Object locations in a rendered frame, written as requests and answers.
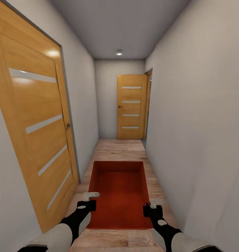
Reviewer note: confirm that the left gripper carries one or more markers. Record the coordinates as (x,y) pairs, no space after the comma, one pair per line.
(92,204)

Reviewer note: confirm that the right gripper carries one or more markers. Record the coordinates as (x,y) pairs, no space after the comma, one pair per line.
(148,211)

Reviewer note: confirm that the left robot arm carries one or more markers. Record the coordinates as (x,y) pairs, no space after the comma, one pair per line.
(62,236)

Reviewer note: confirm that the storage box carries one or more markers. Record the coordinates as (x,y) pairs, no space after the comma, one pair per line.
(123,193)

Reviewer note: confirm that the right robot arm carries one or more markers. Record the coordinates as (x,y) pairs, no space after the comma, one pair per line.
(170,238)

